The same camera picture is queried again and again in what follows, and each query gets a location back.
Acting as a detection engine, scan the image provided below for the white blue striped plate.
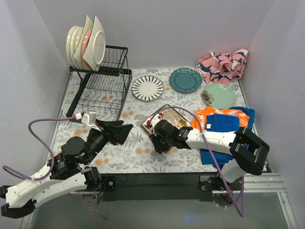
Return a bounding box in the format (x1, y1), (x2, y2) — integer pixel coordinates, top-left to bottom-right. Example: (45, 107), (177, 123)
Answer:
(132, 75), (164, 102)

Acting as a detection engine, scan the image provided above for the teal scalloped plate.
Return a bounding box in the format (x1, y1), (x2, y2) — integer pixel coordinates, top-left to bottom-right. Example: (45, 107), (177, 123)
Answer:
(169, 68), (203, 93)

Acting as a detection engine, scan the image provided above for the white black rimmed square plate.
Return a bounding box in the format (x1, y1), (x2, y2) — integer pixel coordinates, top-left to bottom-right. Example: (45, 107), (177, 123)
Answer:
(81, 15), (106, 71)

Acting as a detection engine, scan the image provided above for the mint green plate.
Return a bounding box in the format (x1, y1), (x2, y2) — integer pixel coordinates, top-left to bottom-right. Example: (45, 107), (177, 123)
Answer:
(202, 83), (236, 110)

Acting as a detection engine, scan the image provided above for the pink round plate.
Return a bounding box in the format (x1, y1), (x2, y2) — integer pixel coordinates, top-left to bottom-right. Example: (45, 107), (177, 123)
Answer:
(81, 29), (92, 70)

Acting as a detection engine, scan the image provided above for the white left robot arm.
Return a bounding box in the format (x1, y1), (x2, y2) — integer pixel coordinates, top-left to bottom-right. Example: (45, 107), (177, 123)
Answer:
(0, 120), (133, 219)

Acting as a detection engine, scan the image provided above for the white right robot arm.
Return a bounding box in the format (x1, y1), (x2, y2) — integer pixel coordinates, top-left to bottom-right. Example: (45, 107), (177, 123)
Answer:
(148, 120), (270, 190)

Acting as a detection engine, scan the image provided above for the floral table mat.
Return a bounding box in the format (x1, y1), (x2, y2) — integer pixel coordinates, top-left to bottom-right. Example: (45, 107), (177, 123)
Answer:
(46, 67), (266, 174)

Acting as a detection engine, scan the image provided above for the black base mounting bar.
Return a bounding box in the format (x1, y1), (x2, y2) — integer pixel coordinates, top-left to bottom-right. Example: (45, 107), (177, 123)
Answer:
(100, 172), (216, 201)

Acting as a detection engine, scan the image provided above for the orange white cloth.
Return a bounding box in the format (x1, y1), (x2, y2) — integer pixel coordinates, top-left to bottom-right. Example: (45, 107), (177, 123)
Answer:
(192, 106), (255, 132)

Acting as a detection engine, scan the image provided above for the blue cloth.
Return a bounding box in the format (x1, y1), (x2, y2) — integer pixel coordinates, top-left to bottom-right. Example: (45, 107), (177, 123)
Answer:
(195, 106), (255, 168)

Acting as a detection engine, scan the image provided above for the white green rimmed plate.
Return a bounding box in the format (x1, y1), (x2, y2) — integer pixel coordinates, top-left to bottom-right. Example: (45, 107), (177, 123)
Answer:
(70, 26), (82, 68)

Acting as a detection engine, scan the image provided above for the pink navy patterned cloth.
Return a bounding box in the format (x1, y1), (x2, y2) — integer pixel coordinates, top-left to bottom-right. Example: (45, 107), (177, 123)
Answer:
(194, 49), (249, 85)

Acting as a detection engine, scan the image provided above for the cream round plate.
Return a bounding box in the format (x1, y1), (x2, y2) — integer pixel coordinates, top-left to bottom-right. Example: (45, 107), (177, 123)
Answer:
(66, 26), (79, 67)

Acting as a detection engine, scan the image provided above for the cream square plate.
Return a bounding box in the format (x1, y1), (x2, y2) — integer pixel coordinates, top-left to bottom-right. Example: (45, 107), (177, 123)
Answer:
(73, 15), (93, 67)

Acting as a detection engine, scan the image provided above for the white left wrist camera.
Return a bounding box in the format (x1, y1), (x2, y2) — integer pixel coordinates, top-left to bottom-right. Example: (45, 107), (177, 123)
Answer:
(74, 110), (100, 131)

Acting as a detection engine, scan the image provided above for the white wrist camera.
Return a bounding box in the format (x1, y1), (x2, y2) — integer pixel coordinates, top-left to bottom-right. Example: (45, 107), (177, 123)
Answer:
(146, 116), (163, 130)
(74, 110), (100, 131)

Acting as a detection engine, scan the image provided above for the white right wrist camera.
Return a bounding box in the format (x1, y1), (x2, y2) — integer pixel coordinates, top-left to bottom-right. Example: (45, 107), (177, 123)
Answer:
(146, 116), (163, 130)

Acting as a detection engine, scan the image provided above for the black wire dish rack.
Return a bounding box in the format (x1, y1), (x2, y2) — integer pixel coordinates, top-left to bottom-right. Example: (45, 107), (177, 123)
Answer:
(66, 45), (132, 121)

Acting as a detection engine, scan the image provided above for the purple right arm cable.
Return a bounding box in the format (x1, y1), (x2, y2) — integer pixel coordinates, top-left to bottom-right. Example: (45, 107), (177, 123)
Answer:
(149, 106), (245, 218)

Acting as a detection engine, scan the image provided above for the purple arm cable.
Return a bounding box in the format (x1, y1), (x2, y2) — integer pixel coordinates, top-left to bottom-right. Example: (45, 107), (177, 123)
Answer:
(2, 115), (109, 220)
(149, 106), (245, 218)

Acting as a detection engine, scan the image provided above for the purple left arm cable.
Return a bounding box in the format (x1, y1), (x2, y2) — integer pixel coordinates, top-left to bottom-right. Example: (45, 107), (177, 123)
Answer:
(2, 115), (109, 220)

